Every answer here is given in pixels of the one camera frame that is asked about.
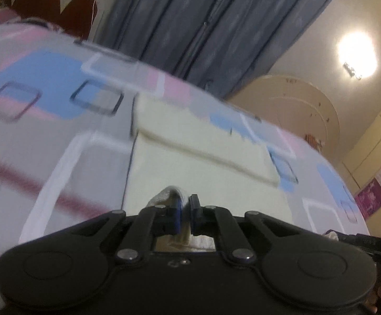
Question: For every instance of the glowing wall lamp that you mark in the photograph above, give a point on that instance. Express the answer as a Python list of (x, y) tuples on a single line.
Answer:
[(353, 69)]

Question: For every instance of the patterned pink blue bedsheet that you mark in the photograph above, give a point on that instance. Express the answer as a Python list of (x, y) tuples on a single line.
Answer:
[(46, 131)]

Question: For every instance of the cream towel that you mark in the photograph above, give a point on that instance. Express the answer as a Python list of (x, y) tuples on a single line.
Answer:
[(193, 170)]

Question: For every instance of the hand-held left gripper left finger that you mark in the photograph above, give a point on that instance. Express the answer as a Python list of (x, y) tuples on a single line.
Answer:
[(177, 215)]

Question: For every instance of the wide blue curtain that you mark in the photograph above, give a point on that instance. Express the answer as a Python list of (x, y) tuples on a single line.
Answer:
[(210, 23)]

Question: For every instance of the pink printed wall poster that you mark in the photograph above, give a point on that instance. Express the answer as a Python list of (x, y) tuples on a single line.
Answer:
[(371, 197)]

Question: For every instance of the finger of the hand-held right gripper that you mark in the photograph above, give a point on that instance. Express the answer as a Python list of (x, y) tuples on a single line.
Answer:
[(354, 239)]

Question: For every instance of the cream wardrobe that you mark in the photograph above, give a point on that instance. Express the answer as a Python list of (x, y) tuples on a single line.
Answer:
[(374, 137)]

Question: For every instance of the cream arched headboard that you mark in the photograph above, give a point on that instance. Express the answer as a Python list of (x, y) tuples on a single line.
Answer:
[(292, 111)]

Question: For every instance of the orange patterned pillow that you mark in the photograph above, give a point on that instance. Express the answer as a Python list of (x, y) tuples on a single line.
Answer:
[(313, 141)]

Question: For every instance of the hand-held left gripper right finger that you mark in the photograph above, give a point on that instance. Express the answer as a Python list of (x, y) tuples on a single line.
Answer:
[(194, 216)]

